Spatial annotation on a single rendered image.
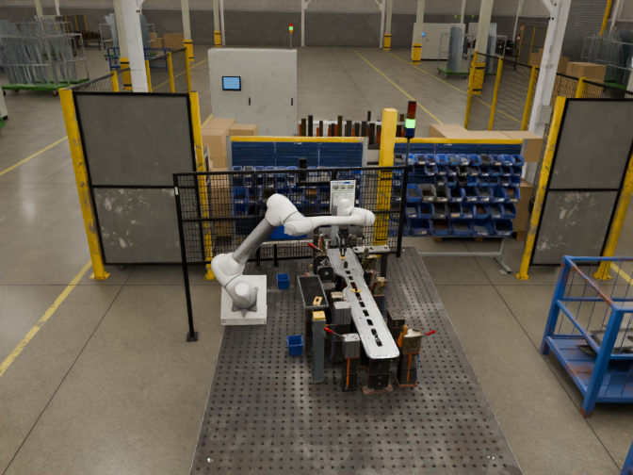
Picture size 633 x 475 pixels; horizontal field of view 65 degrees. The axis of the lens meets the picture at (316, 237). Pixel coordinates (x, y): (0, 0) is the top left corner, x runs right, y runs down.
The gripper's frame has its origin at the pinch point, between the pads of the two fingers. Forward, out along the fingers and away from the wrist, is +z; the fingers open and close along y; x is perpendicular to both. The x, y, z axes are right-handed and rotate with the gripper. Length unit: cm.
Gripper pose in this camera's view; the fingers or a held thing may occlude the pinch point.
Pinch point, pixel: (342, 251)
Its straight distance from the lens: 377.9
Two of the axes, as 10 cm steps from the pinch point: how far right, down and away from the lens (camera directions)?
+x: -1.5, -4.1, 9.0
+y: 9.9, -0.5, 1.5
